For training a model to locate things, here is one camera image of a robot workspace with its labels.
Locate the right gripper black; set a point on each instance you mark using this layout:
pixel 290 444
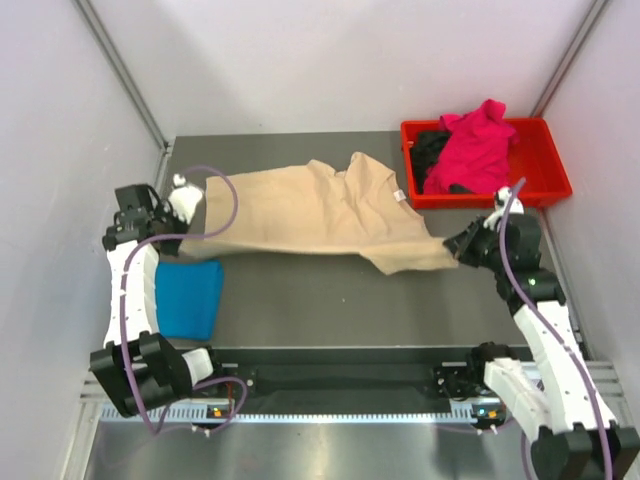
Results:
pixel 461 245

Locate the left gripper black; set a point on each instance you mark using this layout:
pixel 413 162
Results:
pixel 182 226

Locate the beige t shirt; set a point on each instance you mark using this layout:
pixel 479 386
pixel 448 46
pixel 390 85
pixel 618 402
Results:
pixel 317 210

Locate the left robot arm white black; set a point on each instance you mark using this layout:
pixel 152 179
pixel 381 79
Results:
pixel 137 367

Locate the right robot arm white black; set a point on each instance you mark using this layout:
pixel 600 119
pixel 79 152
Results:
pixel 571 431

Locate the folded blue t shirt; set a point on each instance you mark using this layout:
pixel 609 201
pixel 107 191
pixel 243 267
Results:
pixel 188 298

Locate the red plastic bin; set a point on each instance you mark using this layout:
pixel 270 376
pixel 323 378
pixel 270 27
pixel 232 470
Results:
pixel 533 157

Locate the pink t shirt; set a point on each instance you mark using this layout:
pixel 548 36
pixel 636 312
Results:
pixel 475 157

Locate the black t shirt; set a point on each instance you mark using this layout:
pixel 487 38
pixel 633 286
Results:
pixel 427 152

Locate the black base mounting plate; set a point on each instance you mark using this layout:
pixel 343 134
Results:
pixel 446 370

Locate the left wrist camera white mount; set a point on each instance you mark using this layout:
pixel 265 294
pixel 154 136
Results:
pixel 184 198

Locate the grey slotted cable duct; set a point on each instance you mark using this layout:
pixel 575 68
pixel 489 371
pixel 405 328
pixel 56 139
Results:
pixel 210 412

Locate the aluminium frame rail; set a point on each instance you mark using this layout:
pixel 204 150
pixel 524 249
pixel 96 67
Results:
pixel 91 389

